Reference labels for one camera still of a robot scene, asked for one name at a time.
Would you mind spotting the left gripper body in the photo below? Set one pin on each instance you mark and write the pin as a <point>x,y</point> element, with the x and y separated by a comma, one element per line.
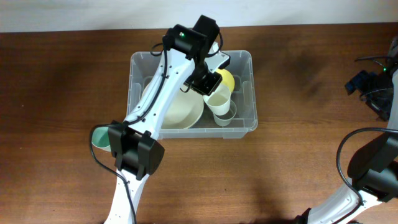
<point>203,78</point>

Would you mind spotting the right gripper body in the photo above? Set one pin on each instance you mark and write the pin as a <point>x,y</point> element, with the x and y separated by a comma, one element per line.
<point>377,89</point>

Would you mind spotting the yellow bowl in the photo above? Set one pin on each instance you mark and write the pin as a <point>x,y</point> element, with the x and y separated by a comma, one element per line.
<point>227,79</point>

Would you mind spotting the cream cup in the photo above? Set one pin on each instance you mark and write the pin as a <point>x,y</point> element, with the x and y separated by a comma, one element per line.
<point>219,101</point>

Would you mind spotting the beige plate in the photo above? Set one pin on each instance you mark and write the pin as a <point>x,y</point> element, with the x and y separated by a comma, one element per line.
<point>184,111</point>

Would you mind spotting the grey cup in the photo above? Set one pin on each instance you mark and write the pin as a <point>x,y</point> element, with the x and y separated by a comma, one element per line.
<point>226,119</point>

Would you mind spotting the green cup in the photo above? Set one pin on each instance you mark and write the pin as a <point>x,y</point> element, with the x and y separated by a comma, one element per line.
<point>100,139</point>

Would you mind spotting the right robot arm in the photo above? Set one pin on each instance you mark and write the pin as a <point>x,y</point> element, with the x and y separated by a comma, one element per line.
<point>371,177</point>

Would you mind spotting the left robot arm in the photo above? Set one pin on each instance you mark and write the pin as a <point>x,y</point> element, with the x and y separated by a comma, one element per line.
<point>187,59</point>

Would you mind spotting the clear plastic storage container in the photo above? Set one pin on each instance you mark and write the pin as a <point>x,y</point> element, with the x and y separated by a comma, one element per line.
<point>142,69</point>

